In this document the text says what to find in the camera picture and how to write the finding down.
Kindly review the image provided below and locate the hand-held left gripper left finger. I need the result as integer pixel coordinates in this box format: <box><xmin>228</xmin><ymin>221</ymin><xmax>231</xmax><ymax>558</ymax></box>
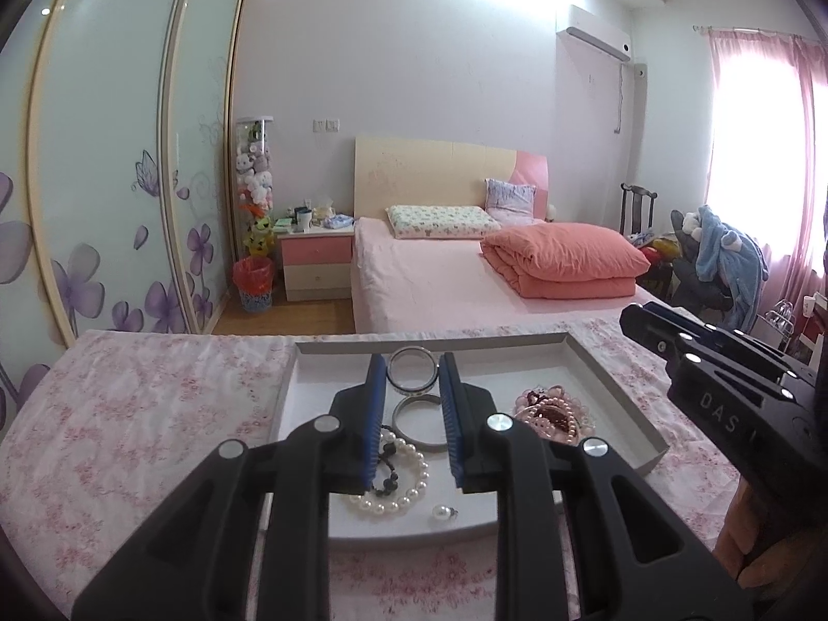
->
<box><xmin>71</xmin><ymin>353</ymin><xmax>389</xmax><ymax>621</ymax></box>

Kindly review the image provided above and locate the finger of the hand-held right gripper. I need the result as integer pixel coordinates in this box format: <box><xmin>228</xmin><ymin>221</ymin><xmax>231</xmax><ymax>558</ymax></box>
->
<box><xmin>619</xmin><ymin>306</ymin><xmax>696</xmax><ymax>369</ymax></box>
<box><xmin>637</xmin><ymin>301</ymin><xmax>817</xmax><ymax>402</ymax></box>

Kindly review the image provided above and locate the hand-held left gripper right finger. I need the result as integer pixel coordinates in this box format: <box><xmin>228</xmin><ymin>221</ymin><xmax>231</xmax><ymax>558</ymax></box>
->
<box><xmin>438</xmin><ymin>352</ymin><xmax>756</xmax><ymax>621</ymax></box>

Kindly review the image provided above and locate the black bead bracelet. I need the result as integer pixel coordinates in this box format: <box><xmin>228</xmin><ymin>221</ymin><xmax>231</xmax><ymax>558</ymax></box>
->
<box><xmin>371</xmin><ymin>428</ymin><xmax>405</xmax><ymax>498</ymax></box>

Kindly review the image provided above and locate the wide silver ring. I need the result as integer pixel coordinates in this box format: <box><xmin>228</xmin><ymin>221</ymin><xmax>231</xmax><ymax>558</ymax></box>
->
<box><xmin>387</xmin><ymin>347</ymin><xmax>442</xmax><ymax>396</ymax></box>

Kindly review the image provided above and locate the grey cardboard box tray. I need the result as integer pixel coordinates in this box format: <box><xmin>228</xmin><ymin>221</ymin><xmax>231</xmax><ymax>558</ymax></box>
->
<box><xmin>268</xmin><ymin>330</ymin><xmax>670</xmax><ymax>542</ymax></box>

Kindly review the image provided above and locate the white pearl bracelet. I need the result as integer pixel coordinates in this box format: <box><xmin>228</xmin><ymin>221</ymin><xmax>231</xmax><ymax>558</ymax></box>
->
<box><xmin>348</xmin><ymin>425</ymin><xmax>431</xmax><ymax>520</ymax></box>

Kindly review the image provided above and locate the pink pearl bracelet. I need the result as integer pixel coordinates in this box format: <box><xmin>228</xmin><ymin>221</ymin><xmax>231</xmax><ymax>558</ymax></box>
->
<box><xmin>515</xmin><ymin>398</ymin><xmax>578</xmax><ymax>446</ymax></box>

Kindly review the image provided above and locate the red bead bracelet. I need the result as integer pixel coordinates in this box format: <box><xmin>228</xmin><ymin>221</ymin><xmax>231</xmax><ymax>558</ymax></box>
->
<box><xmin>523</xmin><ymin>389</ymin><xmax>581</xmax><ymax>434</ymax></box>

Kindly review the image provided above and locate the person's right hand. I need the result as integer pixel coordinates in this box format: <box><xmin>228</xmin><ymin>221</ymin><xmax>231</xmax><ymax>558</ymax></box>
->
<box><xmin>712</xmin><ymin>477</ymin><xmax>787</xmax><ymax>621</ymax></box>

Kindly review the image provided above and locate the blue plush robe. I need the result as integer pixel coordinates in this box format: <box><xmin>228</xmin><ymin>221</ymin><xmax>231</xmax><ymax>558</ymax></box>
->
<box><xmin>684</xmin><ymin>204</ymin><xmax>772</xmax><ymax>332</ymax></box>

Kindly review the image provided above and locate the folded orange duvet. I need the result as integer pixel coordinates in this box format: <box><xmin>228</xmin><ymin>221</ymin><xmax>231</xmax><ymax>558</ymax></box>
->
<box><xmin>479</xmin><ymin>221</ymin><xmax>652</xmax><ymax>301</ymax></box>

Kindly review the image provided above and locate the dark wooden chair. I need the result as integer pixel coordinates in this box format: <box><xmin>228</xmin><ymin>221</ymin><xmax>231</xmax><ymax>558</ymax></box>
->
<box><xmin>619</xmin><ymin>182</ymin><xmax>661</xmax><ymax>239</ymax></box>

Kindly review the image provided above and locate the pink bed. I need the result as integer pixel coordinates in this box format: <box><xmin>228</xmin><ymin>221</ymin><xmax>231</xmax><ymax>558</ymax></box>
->
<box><xmin>350</xmin><ymin>216</ymin><xmax>664</xmax><ymax>335</ymax></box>

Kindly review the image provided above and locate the pink and cream nightstand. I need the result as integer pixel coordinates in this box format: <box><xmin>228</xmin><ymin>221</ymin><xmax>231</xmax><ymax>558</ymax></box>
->
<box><xmin>277</xmin><ymin>223</ymin><xmax>356</xmax><ymax>302</ymax></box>

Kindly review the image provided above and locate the bin with red bag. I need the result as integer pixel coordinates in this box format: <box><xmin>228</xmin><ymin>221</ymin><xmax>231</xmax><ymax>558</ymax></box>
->
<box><xmin>232</xmin><ymin>255</ymin><xmax>274</xmax><ymax>314</ymax></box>

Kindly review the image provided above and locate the pink curtain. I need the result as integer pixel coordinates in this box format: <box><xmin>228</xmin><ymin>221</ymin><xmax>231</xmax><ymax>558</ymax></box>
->
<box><xmin>702</xmin><ymin>27</ymin><xmax>828</xmax><ymax>318</ymax></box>

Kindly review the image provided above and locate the purple patterned pillow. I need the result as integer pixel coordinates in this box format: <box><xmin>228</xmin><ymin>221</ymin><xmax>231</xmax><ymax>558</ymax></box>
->
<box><xmin>484</xmin><ymin>178</ymin><xmax>538</xmax><ymax>221</ymax></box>

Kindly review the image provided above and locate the floral print pillow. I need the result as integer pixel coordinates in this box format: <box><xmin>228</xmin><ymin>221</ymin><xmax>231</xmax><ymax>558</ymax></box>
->
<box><xmin>386</xmin><ymin>204</ymin><xmax>503</xmax><ymax>242</ymax></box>

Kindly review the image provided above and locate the clear tube of plush toys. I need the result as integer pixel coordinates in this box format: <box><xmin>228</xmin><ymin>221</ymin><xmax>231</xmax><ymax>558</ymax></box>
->
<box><xmin>233</xmin><ymin>115</ymin><xmax>276</xmax><ymax>261</ymax></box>

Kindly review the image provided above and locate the white air conditioner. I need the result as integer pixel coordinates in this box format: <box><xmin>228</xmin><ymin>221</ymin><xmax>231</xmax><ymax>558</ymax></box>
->
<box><xmin>555</xmin><ymin>4</ymin><xmax>633</xmax><ymax>64</ymax></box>

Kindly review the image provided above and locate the flower-printed sliding wardrobe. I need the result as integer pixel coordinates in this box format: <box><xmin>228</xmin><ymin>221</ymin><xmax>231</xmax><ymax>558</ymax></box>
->
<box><xmin>0</xmin><ymin>0</ymin><xmax>250</xmax><ymax>428</ymax></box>

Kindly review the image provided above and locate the engraved metal cuff bracelet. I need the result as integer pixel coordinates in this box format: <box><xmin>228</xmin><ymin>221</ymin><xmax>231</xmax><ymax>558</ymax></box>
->
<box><xmin>391</xmin><ymin>397</ymin><xmax>449</xmax><ymax>452</ymax></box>

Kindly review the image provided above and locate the pink crystal bead bracelet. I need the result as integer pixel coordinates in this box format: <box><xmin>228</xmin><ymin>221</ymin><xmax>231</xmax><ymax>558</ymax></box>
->
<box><xmin>514</xmin><ymin>386</ymin><xmax>597</xmax><ymax>447</ymax></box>

